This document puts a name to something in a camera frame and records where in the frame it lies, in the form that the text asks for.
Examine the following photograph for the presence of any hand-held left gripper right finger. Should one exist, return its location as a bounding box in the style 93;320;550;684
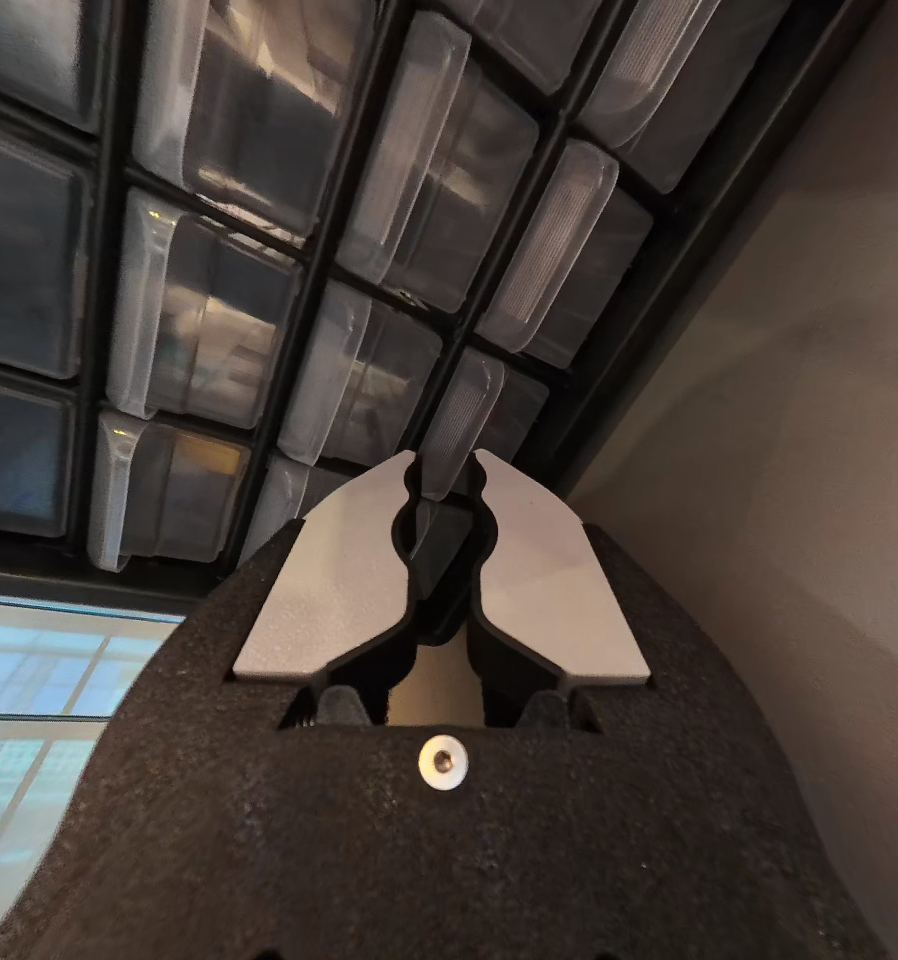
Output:
464;447;653;688

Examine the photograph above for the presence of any glass partition wall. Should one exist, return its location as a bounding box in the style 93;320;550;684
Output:
0;593;188;909

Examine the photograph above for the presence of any clear plastic drawer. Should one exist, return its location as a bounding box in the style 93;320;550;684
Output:
412;348;551;601

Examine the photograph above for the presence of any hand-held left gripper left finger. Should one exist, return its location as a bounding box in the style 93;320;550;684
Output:
232;450;420;687

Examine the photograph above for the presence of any black drawer cabinet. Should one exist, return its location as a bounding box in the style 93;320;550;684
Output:
0;0;888;604

